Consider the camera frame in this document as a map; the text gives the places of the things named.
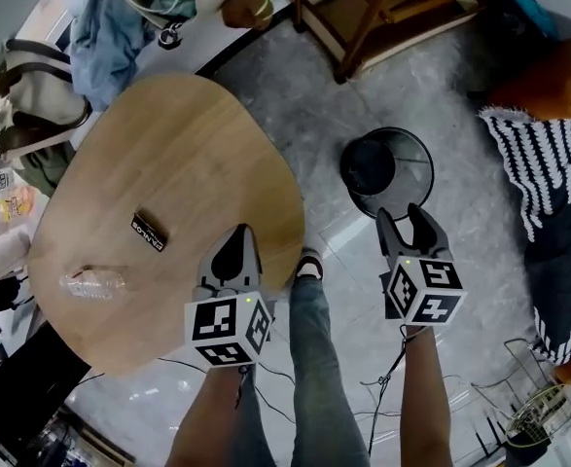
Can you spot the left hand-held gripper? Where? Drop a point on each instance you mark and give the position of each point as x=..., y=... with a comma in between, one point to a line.
x=212, y=319

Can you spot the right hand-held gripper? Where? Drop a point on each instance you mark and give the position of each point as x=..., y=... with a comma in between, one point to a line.
x=436, y=304

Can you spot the black mesh waste bin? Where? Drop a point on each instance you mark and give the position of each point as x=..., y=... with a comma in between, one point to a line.
x=387, y=168

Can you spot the small black snack packet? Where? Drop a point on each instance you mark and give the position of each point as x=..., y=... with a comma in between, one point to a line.
x=149, y=230

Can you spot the clear plastic water bottle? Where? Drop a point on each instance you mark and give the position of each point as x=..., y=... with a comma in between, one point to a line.
x=93, y=284

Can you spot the person's left forearm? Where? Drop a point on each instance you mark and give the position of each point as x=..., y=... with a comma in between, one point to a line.
x=207, y=416

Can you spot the person's right forearm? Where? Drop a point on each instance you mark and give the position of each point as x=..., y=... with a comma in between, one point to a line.
x=426, y=397

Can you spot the wooden coffee table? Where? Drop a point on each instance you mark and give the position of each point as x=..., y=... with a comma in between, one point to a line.
x=183, y=163

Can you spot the person's right shoe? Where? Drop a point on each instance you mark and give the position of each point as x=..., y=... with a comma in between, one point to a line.
x=309, y=265

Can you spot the person's right leg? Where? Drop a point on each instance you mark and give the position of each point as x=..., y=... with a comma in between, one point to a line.
x=319, y=358

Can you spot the black white striped blanket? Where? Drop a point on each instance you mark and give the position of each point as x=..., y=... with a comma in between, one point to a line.
x=557, y=241

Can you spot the orange sofa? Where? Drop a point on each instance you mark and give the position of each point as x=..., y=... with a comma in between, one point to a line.
x=547, y=81

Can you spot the wooden shelf rack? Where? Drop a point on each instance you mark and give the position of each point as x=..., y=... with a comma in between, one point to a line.
x=363, y=32

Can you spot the orange snack packet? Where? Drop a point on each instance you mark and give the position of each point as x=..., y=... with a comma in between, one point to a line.
x=15, y=207

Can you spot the white-label clear bottle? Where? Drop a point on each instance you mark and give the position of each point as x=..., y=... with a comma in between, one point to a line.
x=0, y=181

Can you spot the dark bin teal liner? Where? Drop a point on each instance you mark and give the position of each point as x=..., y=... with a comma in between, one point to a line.
x=538, y=12

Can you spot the brown plush toy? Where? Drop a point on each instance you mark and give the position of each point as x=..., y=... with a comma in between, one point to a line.
x=246, y=10

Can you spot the light blue clothing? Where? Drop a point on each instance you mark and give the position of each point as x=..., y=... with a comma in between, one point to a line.
x=105, y=42

